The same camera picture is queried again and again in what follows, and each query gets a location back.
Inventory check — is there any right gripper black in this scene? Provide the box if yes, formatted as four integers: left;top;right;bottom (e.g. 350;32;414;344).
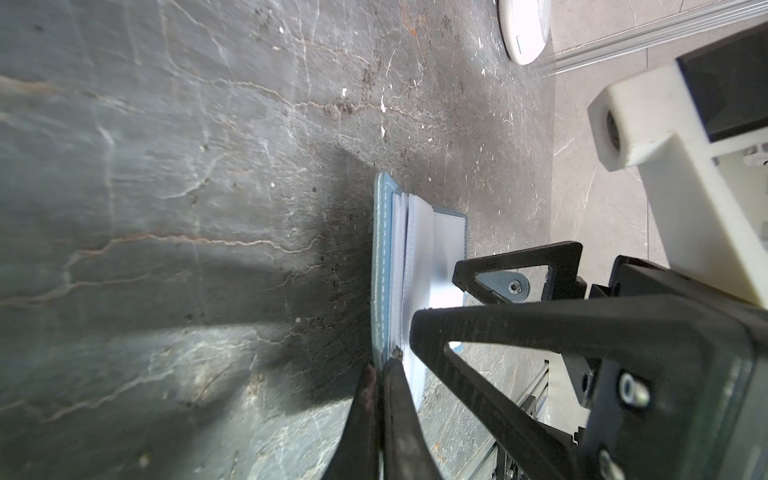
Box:
411;256;767;479

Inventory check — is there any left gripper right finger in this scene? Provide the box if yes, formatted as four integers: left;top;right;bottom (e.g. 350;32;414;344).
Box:
382;357;442;479

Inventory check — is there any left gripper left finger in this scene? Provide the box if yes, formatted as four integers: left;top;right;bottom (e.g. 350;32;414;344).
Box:
322;363;381;479

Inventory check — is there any blue leather card holder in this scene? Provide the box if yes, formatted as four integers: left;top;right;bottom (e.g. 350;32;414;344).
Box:
371;172;469;408

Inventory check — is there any aluminium front rail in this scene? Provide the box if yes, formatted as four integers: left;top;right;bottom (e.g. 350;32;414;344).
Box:
454;360;550;479

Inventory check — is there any small white round clock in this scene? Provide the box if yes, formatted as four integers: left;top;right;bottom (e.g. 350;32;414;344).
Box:
497;0;552;66

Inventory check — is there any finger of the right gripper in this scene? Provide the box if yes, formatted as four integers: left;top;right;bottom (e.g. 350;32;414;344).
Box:
452;241;587;303

